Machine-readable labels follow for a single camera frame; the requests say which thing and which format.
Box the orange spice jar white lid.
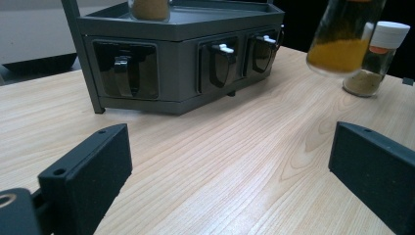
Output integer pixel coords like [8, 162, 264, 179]
[305, 0, 388, 78]

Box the tan spice jar white lid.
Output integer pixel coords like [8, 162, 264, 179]
[342, 21, 411, 98]

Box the brown spice jar flip lid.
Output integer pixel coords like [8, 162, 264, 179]
[127, 0, 172, 23]

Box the dark grey corner spice rack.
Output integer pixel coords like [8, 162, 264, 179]
[61, 0, 286, 116]

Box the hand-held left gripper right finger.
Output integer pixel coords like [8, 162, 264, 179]
[328, 120, 415, 235]

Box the dark spice drawer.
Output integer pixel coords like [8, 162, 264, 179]
[92, 39, 160, 100]
[245, 28, 281, 78]
[197, 36, 240, 95]

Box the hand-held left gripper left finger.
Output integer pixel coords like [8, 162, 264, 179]
[37, 122, 133, 235]

